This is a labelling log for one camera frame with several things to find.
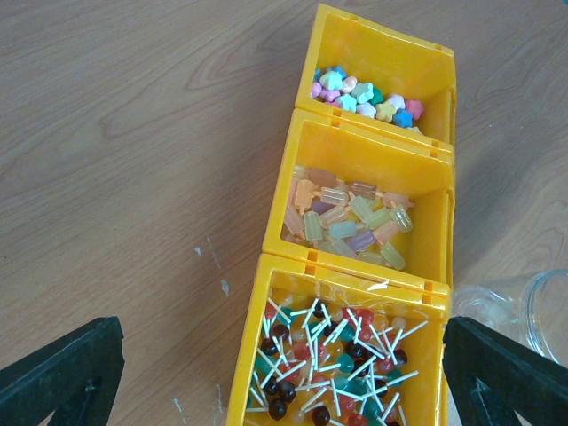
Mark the yellow bin with lollipops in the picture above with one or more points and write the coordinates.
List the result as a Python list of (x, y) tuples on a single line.
[(322, 347)]

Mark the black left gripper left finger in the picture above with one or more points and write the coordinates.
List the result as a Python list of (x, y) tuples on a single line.
[(71, 381)]

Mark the yellow bin with popsicle candies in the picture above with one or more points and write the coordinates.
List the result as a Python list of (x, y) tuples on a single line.
[(363, 203)]

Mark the yellow bin with star candies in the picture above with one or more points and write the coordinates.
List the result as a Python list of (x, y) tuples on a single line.
[(394, 63)]

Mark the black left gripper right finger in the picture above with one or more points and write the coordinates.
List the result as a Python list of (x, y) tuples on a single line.
[(496, 381)]

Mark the clear plastic cup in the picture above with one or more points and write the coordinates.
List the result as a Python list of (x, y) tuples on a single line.
[(530, 309)]

